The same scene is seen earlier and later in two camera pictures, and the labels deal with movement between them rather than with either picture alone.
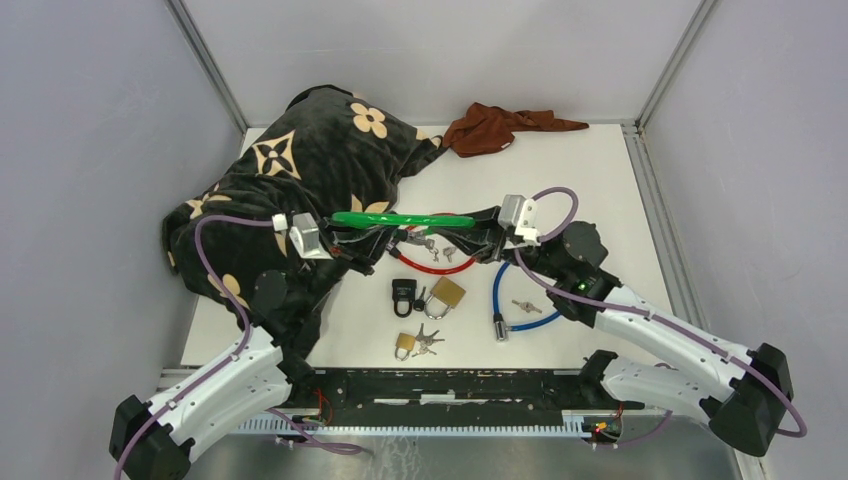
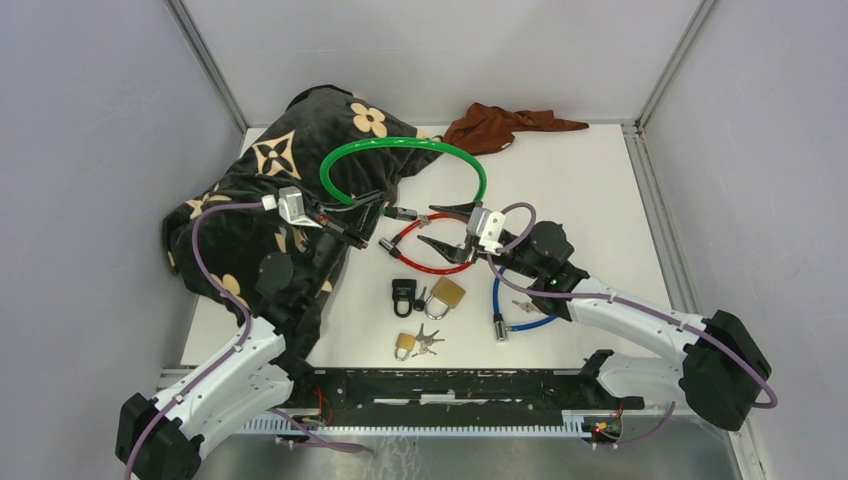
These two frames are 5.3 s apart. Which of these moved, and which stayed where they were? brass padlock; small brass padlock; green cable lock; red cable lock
Moved: green cable lock
Stayed: small brass padlock; brass padlock; red cable lock
